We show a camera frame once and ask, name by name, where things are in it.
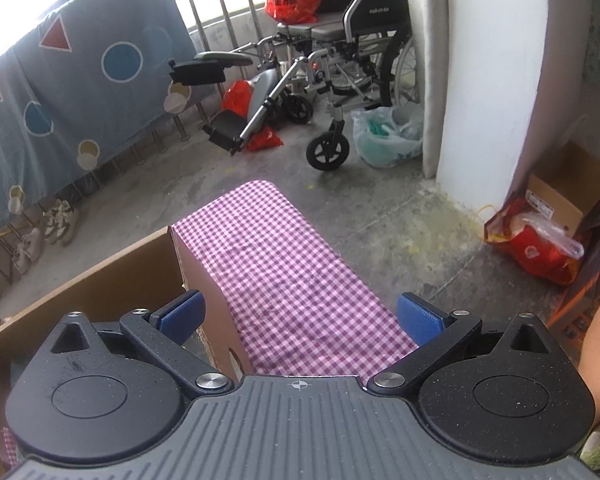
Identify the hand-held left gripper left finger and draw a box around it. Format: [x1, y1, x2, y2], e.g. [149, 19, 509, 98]
[50, 289, 233, 398]

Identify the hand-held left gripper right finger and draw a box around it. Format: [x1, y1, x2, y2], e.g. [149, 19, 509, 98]
[367, 291, 551, 398]

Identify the large cardboard box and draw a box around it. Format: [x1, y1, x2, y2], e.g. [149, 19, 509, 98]
[0, 225, 253, 480]

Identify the pink checkered tablecloth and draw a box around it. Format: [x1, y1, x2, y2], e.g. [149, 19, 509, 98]
[0, 180, 421, 468]

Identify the red printed shopping bag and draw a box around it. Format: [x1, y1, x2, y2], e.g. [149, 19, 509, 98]
[485, 199, 586, 286]

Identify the green white sneaker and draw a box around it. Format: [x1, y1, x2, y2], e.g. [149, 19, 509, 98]
[55, 200, 81, 247]
[42, 202, 63, 241]

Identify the white plastic bag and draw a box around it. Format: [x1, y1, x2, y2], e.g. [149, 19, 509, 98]
[352, 106, 425, 168]

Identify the wheelchair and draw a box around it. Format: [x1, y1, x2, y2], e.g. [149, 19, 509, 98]
[167, 0, 423, 171]

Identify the small red plastic bag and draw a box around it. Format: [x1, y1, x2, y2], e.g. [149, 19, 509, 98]
[221, 80, 253, 116]
[245, 127, 284, 153]

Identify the small cardboard box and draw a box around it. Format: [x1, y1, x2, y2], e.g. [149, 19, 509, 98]
[525, 141, 600, 238]

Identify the grey-blue blanket with circles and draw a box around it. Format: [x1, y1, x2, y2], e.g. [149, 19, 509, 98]
[0, 0, 216, 241]

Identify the white curtain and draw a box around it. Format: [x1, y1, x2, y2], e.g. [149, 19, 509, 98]
[402, 0, 456, 178]

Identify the metal window railing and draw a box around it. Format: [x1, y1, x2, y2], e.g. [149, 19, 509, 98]
[45, 0, 281, 151]

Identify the yellow cord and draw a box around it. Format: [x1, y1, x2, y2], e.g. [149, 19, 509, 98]
[472, 204, 496, 231]

